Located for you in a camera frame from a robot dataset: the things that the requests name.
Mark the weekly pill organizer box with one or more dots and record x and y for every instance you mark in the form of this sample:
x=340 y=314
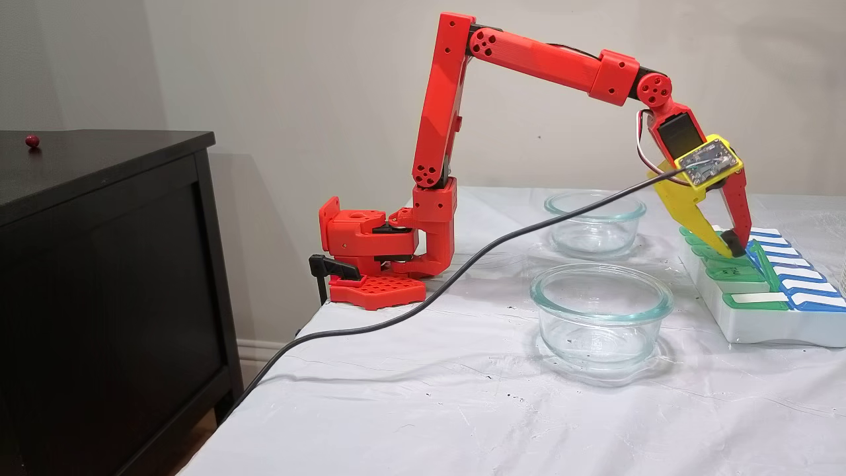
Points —
x=760 y=327

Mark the clear glass bowl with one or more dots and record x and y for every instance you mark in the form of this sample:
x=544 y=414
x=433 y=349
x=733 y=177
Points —
x=595 y=231
x=648 y=324

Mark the white table cover sheet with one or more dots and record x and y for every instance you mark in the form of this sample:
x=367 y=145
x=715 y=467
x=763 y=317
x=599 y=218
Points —
x=462 y=410

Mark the black table clamp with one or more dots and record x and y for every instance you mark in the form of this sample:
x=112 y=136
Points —
x=330 y=266

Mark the white baseboard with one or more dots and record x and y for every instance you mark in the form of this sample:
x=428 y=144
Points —
x=261 y=357

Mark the black wooden cabinet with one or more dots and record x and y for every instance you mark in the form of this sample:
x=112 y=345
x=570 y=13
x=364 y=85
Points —
x=99 y=297

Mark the red round pill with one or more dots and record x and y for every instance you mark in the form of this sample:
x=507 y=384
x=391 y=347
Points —
x=32 y=141

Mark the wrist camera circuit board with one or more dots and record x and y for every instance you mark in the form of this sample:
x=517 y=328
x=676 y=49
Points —
x=708 y=162

